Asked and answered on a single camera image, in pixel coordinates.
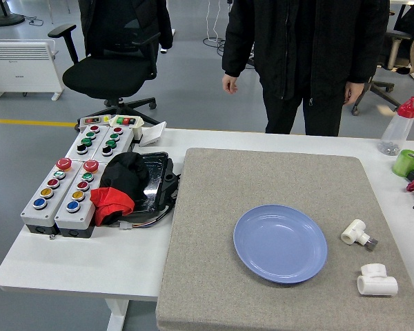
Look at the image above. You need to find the person's left hand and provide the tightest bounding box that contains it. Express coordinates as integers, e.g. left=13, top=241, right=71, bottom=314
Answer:
left=344, top=81, right=365, bottom=108

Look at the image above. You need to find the person's right hand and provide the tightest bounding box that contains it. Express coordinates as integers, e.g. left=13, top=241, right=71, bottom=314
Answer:
left=221, top=74, right=239, bottom=95

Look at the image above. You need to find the clear bottle red cap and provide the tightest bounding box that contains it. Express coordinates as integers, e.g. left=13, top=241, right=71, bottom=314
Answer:
left=377, top=96, right=414, bottom=157

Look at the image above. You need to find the white tee pipe metal end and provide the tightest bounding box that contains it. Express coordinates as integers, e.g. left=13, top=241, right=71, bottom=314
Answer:
left=341, top=219, right=380, bottom=253

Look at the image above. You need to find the plain white tee pipe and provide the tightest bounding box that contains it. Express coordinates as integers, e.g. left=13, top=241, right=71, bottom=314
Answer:
left=356, top=263, right=400, bottom=297

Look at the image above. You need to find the blue plastic plate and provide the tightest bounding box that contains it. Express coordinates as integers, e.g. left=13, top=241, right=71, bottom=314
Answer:
left=233, top=204, right=328, bottom=285

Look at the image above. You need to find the grey office chair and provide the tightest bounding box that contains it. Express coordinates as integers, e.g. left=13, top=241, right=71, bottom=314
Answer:
left=351, top=30, right=413, bottom=117

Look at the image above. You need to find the person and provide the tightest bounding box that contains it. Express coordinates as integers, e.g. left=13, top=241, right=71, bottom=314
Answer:
left=221, top=0, right=391, bottom=137

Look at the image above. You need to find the green plastic cup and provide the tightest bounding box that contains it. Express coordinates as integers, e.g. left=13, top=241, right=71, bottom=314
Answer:
left=391, top=149, right=414, bottom=177

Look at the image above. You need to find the grey-brown mat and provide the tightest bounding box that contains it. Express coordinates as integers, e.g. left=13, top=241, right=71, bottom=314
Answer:
left=155, top=148, right=414, bottom=331

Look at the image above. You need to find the black tray device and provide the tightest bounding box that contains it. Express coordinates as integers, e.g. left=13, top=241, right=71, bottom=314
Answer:
left=124, top=151, right=181, bottom=221

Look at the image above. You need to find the black office chair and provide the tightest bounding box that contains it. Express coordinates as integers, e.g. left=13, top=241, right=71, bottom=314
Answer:
left=47, top=13, right=163, bottom=127

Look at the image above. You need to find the black and red cloth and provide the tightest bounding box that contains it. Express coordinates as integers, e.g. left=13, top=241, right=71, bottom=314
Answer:
left=90, top=152, right=151, bottom=228

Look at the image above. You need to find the black jacket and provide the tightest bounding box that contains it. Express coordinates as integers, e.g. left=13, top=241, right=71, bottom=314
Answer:
left=77, top=0, right=175, bottom=58

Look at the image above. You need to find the five-button control box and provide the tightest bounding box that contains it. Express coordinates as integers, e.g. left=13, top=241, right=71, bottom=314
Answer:
left=19, top=157, right=83, bottom=235
left=54, top=160, right=108, bottom=239

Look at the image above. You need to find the white panel heater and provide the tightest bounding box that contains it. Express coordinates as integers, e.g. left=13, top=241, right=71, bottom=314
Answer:
left=0, top=38, right=65, bottom=101

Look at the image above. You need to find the white table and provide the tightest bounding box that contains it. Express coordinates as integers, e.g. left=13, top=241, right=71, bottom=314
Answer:
left=0, top=128, right=414, bottom=331

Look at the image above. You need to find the black round stand base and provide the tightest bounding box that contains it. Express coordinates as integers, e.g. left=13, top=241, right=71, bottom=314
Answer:
left=0, top=0, right=26, bottom=28

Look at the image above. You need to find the black floor cable bundle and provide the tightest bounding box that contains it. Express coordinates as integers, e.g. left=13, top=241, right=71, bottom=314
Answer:
left=202, top=36, right=227, bottom=56

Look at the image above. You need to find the white wall switch panel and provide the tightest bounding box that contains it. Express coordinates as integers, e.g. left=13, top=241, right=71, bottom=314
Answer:
left=139, top=121, right=167, bottom=148

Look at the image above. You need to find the white green-red switch box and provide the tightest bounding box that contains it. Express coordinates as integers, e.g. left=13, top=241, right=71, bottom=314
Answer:
left=109, top=114, right=145, bottom=141

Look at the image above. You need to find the grey switch box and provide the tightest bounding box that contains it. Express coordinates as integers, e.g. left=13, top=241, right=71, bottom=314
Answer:
left=77, top=115, right=111, bottom=130

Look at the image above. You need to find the wire bundle white connector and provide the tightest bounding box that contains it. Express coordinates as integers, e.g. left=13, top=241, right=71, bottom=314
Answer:
left=119, top=203, right=175, bottom=231

